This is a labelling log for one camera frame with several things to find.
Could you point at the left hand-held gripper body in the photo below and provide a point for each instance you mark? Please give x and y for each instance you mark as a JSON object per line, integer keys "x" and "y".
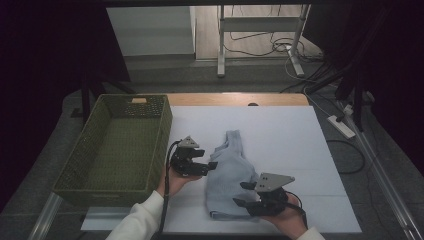
{"x": 188, "y": 143}

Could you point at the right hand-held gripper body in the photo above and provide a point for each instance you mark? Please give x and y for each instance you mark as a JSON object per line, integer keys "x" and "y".
{"x": 271, "y": 181}

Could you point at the light blue knitted garment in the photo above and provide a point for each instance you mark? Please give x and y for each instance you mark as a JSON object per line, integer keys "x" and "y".
{"x": 230, "y": 170}

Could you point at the green woven basket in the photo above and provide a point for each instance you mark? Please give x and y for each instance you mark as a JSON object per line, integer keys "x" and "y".
{"x": 133, "y": 140}

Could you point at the person's left hand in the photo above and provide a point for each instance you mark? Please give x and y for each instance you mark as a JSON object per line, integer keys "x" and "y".
{"x": 175, "y": 183}

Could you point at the person's right hand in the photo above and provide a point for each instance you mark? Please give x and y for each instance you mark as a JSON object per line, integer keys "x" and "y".
{"x": 291, "y": 220}

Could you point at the white table mat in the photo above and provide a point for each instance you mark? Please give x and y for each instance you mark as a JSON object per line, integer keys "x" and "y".
{"x": 283, "y": 133}

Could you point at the white power strip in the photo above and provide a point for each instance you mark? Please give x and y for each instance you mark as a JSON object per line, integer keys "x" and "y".
{"x": 341, "y": 127}

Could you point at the white plug adapter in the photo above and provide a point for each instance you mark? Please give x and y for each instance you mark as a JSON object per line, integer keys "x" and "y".
{"x": 348, "y": 109}

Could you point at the black metal stand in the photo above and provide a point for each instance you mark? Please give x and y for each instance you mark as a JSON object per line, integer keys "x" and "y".
{"x": 85, "y": 100}

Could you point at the white panel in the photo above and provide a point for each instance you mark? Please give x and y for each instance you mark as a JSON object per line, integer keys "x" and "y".
{"x": 150, "y": 30}

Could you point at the wide black curtain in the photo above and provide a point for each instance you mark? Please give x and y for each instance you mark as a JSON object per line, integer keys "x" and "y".
{"x": 40, "y": 66}

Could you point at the narrow black curtain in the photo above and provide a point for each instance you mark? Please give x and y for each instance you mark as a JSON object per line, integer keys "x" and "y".
{"x": 393, "y": 50}

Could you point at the long aluminium rail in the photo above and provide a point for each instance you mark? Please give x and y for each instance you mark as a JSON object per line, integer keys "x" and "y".
{"x": 382, "y": 173}

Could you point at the white metal stand frame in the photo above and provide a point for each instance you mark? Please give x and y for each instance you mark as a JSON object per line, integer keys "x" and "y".
{"x": 260, "y": 24}

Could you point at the short aluminium rail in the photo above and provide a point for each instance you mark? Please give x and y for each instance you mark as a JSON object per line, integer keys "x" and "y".
{"x": 46, "y": 215}

